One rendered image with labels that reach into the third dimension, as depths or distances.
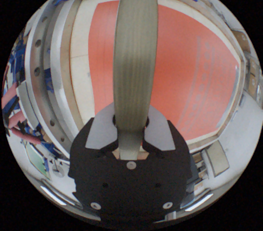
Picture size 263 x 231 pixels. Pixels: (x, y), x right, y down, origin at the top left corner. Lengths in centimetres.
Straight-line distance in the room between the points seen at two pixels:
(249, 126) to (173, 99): 366
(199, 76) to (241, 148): 384
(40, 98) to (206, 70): 40
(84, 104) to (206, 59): 32
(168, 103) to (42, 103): 30
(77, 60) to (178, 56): 20
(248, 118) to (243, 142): 83
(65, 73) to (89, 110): 11
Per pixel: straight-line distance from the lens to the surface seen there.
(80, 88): 21
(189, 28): 22
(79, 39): 20
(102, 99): 19
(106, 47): 17
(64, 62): 19
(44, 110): 24
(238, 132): 385
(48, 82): 36
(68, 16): 22
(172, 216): 68
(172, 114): 23
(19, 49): 64
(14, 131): 69
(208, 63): 25
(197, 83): 23
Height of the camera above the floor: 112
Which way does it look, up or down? 61 degrees down
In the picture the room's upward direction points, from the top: 178 degrees clockwise
